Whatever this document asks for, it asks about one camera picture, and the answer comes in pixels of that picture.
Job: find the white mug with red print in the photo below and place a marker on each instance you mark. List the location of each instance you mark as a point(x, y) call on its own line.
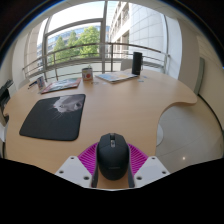
point(87, 74)

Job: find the black computer mouse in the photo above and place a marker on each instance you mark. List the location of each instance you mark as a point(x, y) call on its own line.
point(112, 160)

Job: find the blue and black stapler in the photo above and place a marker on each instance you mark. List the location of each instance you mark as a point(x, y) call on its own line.
point(32, 85)

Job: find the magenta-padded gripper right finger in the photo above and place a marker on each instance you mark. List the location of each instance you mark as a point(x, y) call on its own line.
point(150, 168)

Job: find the white chair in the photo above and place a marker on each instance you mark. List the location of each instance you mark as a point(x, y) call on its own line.
point(126, 65)

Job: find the black mouse pad with print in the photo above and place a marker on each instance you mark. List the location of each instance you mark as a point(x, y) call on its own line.
point(50, 121)

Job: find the black office printer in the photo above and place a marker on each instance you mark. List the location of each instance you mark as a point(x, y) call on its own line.
point(5, 91)

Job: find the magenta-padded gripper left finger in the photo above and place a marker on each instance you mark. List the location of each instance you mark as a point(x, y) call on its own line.
point(74, 168)

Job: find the metal balcony railing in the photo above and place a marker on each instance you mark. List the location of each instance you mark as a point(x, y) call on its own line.
point(83, 45)

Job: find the red and blue magazine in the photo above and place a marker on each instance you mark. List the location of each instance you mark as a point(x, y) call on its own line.
point(61, 85)

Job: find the white and blue booklet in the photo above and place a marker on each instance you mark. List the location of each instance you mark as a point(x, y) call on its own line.
point(115, 77)

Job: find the green trees outside window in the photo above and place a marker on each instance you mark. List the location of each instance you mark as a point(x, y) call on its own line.
point(85, 40)

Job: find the black cylinder speaker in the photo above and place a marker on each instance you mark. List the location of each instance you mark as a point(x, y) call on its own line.
point(137, 63)

